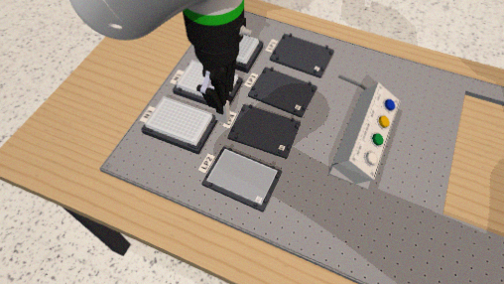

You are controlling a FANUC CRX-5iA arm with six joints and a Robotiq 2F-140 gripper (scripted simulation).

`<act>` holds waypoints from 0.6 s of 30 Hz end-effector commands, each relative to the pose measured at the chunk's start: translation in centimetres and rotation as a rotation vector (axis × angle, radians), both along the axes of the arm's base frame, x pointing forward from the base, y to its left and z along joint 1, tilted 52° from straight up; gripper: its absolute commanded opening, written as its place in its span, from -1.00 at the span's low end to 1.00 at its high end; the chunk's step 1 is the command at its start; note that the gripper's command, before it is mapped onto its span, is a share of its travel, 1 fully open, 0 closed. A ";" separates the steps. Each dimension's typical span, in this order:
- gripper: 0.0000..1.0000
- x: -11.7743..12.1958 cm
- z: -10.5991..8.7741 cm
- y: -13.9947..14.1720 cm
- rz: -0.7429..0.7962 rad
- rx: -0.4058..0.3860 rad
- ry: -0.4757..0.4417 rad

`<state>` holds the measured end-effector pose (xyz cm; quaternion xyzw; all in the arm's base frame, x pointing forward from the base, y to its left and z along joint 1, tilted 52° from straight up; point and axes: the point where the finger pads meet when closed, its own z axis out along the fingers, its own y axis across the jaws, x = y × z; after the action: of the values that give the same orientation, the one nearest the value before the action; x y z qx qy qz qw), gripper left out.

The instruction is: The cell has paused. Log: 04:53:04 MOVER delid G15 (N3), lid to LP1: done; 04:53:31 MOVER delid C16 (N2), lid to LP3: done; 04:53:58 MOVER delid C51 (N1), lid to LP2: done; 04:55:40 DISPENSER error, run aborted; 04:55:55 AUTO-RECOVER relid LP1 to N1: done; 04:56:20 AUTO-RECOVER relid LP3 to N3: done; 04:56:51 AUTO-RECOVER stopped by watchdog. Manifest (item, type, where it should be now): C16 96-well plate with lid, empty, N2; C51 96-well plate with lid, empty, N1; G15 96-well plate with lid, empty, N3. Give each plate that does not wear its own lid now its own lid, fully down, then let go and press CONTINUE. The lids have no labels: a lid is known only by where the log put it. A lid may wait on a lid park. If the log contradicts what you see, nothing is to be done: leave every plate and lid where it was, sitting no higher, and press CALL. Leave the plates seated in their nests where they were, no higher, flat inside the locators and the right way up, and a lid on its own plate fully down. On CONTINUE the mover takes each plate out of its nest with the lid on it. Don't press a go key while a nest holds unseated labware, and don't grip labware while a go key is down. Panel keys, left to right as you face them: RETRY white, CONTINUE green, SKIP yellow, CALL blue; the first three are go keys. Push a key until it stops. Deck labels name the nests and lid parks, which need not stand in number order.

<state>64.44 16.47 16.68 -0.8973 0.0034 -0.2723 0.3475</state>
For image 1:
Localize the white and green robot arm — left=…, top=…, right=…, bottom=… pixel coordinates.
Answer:
left=69, top=0, right=253, bottom=53

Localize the grey button panel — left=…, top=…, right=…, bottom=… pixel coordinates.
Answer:
left=329, top=75, right=400, bottom=190

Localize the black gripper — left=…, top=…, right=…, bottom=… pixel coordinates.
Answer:
left=194, top=45, right=239, bottom=124

